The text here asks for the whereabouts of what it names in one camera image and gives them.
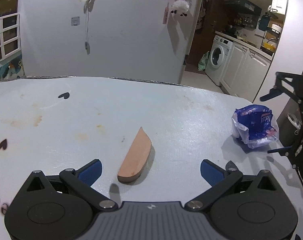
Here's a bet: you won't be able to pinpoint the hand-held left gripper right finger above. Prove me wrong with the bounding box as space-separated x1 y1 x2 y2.
185 159 279 212

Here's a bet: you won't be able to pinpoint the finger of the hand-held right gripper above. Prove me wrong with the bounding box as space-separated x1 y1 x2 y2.
268 145 292 155
260 72 303 103

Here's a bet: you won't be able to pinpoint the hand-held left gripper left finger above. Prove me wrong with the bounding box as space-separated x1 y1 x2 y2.
24 159 119 212

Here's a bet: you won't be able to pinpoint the blue plastic bag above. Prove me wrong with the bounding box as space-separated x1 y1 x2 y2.
232 104 279 150

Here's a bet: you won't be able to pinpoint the curved wooden piece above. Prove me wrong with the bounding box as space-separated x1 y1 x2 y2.
117 127 152 183

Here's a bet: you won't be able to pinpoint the white lower kitchen cabinets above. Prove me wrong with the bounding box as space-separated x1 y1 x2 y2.
220 41 273 103

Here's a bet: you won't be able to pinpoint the green hanging bag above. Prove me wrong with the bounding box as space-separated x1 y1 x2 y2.
258 14 271 30

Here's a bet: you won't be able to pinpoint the white washing machine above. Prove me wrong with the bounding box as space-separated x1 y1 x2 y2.
205 35 233 86

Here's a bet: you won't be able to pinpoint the green plastic bag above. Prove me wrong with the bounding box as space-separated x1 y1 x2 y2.
197 51 210 72

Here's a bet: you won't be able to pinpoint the black range hood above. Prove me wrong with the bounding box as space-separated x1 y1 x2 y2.
223 0 262 14

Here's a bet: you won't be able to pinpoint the brown wooden door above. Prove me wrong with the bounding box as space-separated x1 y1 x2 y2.
188 0 226 73

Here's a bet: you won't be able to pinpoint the hanging apron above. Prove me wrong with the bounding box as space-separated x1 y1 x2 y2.
198 0 207 30

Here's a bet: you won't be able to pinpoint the teal printed cloth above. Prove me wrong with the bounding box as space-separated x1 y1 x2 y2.
0 59 25 82

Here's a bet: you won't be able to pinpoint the white sheep plush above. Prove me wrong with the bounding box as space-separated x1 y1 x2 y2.
170 0 190 17

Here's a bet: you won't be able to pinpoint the pink hanging tag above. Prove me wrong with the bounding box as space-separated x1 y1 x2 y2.
163 4 170 25

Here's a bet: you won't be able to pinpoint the white dark drawer cabinet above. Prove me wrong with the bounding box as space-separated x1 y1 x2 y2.
0 12 20 64

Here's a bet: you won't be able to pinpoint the hanging white cable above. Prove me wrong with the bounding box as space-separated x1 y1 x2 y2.
83 0 98 54

